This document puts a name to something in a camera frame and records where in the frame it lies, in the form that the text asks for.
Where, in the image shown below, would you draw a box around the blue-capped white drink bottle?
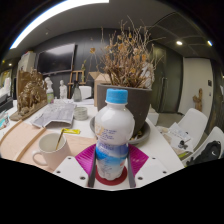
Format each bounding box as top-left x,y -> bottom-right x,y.
94,88 -> 136,182

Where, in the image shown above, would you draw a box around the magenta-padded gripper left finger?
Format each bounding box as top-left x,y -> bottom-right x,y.
53,143 -> 98,189

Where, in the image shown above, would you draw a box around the cardboard box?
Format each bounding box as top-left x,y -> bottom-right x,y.
88,71 -> 113,108

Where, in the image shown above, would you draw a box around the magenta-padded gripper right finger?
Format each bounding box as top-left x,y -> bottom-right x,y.
126,144 -> 174,189

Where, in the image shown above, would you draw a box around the grey pot with dried plant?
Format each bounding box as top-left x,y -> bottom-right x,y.
89,16 -> 166,138

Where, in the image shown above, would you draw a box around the wooden figure sculpture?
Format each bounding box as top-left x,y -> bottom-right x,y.
192,88 -> 204,113

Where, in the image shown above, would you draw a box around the stack of papers and folders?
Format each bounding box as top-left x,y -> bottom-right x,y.
159,122 -> 193,158

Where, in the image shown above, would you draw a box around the brown carved sculpture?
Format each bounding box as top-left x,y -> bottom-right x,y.
9,69 -> 48,122

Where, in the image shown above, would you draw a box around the white pedestal block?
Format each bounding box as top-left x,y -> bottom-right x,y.
148,105 -> 160,127

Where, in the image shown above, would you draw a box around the white ceramic mug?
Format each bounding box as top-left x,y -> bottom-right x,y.
31,132 -> 73,173

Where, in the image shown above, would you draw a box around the black backpack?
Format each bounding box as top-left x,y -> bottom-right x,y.
185,140 -> 222,167

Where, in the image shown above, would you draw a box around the small round white tin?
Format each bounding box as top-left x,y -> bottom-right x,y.
73,106 -> 89,122

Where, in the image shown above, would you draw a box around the long ceiling light strip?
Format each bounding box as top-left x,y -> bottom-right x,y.
9,0 -> 111,50

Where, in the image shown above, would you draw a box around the large white plaster statue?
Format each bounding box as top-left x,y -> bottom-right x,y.
139,61 -> 156,89

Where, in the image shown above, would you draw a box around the round ceiling lights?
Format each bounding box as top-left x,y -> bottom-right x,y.
174,38 -> 214,48

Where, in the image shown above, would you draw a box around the wooden easel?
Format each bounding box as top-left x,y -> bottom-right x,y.
67,64 -> 84,99

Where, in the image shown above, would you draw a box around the black wall screen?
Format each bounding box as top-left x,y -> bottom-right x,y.
35,43 -> 77,76

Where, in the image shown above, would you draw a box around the white bottle with green label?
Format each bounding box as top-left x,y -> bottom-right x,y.
45,84 -> 55,104

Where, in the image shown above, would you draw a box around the colourful packets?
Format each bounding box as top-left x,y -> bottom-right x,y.
0,111 -> 10,131

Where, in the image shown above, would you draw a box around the gold stirrer with yellow tag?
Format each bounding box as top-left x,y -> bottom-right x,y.
54,128 -> 82,151

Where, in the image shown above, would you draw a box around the dark spray bottle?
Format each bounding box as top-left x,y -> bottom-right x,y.
72,80 -> 83,103

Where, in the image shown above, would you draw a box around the light wooden board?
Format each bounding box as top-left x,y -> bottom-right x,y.
0,121 -> 98,173

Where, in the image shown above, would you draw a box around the small white figurine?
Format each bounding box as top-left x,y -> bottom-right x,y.
59,79 -> 68,100
44,76 -> 54,88

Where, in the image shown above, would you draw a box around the white cabinet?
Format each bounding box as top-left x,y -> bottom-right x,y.
16,50 -> 37,81

